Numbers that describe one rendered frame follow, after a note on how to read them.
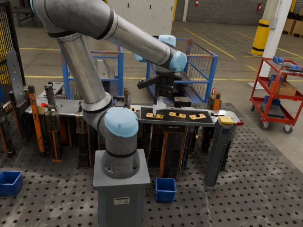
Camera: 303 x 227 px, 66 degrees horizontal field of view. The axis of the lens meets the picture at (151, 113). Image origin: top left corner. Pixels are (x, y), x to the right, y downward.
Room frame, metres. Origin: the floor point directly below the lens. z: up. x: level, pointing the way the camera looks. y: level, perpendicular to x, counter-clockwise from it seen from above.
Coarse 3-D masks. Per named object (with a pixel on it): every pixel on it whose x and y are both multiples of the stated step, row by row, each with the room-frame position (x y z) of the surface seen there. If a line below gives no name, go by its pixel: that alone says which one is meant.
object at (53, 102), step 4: (48, 84) 1.21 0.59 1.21; (52, 84) 1.22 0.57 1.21; (48, 88) 1.17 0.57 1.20; (52, 88) 1.20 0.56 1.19; (48, 92) 1.18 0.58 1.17; (52, 92) 1.19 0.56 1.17; (48, 96) 1.19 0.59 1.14; (52, 96) 1.19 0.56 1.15; (48, 100) 1.19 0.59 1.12; (52, 100) 1.19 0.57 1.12; (52, 104) 1.19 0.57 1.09
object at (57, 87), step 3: (54, 84) 1.70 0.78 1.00; (57, 84) 1.71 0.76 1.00; (60, 84) 1.71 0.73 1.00; (63, 84) 1.72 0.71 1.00; (54, 87) 1.64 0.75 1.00; (57, 87) 1.64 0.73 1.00; (60, 87) 1.65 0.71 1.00; (54, 90) 1.59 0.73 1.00; (57, 90) 1.59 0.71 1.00; (42, 93) 1.52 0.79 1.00; (45, 93) 1.52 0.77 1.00; (54, 93) 1.54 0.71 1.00; (39, 96) 1.46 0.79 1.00; (42, 96) 1.47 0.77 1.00; (45, 96) 1.47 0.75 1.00
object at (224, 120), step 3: (219, 117) 1.08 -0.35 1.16; (222, 117) 1.08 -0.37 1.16; (225, 117) 1.08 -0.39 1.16; (228, 117) 1.09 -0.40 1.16; (222, 120) 1.05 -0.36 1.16; (225, 120) 1.05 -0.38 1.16; (228, 120) 1.05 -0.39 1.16; (231, 120) 1.06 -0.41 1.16; (225, 123) 1.04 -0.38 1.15; (228, 123) 1.04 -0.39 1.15; (231, 123) 1.04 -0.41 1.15
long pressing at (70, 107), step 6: (42, 102) 1.38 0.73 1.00; (60, 102) 1.40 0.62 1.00; (66, 102) 1.41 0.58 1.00; (72, 102) 1.42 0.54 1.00; (78, 102) 1.43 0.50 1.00; (30, 108) 1.29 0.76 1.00; (60, 108) 1.32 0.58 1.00; (66, 108) 1.33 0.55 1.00; (72, 108) 1.33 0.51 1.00; (138, 108) 1.41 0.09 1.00; (168, 108) 1.45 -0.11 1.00; (180, 108) 1.47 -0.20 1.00; (60, 114) 1.25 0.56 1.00; (66, 114) 1.25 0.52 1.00; (72, 114) 1.25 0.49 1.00; (216, 114) 1.42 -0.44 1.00; (222, 114) 1.43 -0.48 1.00; (228, 114) 1.43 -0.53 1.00; (234, 114) 1.45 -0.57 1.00; (216, 120) 1.34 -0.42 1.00
